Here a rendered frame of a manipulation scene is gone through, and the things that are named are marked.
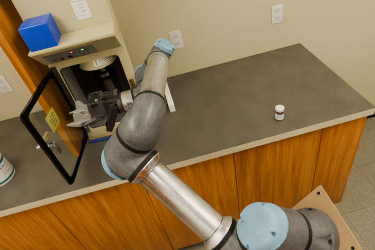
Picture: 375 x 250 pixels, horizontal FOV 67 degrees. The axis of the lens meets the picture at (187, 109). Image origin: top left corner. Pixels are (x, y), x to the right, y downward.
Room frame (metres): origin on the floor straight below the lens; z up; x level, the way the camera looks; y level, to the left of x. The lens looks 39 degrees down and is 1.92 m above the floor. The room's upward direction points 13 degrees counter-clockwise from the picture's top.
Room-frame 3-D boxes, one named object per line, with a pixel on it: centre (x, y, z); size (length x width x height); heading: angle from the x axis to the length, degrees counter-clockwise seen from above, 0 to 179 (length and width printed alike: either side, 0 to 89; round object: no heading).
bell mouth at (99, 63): (1.23, 0.35, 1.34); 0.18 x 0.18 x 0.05
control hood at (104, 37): (1.07, 0.36, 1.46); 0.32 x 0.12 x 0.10; 93
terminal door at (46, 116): (0.95, 0.53, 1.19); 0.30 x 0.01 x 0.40; 174
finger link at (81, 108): (0.90, 0.40, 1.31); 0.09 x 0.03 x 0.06; 78
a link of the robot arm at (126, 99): (0.87, 0.21, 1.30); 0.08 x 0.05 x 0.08; 3
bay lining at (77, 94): (1.25, 0.37, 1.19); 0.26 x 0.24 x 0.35; 93
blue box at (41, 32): (1.06, 0.46, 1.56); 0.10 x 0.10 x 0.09; 3
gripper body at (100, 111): (0.87, 0.29, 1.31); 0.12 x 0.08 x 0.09; 93
